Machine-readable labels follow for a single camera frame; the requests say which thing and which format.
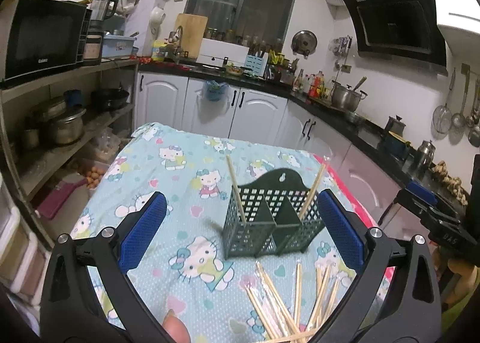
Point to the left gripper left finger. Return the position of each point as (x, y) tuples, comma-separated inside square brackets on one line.
[(70, 308)]

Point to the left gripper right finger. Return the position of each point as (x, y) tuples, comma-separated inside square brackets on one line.
[(394, 296)]

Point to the chopsticks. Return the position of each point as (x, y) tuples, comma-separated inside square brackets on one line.
[(270, 309)]

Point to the chopsticks compartment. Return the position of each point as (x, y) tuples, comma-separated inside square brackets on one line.
[(236, 193), (312, 192)]

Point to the person's hand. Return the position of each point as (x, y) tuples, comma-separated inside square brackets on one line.
[(175, 328)]

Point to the ginger roots pile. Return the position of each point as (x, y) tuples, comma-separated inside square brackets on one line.
[(452, 184)]

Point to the steel kettle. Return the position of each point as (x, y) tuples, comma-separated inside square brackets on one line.
[(423, 156)]

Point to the green plastic utensil basket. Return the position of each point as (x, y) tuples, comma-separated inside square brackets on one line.
[(271, 204)]

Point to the hello kitty tablecloth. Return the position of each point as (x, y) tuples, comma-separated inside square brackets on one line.
[(185, 268)]

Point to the steel stock pot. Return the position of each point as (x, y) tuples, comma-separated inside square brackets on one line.
[(346, 97)]

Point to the steel pot on shelf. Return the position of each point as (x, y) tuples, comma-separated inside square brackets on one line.
[(68, 127)]

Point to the black range hood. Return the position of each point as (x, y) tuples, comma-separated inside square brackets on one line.
[(404, 29)]

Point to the hanging pot lid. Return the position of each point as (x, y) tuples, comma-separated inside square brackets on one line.
[(304, 43)]

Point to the blue knife block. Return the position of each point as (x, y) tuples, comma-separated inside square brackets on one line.
[(256, 65)]

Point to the blue hanging bag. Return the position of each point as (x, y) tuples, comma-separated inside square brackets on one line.
[(214, 91)]

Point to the light blue dish tub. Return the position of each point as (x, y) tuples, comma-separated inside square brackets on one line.
[(115, 46)]

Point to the black microwave oven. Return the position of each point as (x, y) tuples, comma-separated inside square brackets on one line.
[(41, 35)]

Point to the wooden cutting board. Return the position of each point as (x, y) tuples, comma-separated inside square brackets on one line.
[(193, 27)]

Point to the blender with black lid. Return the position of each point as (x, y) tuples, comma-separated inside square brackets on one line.
[(101, 10)]

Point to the hanging wire skimmer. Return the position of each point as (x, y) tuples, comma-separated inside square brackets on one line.
[(442, 114)]

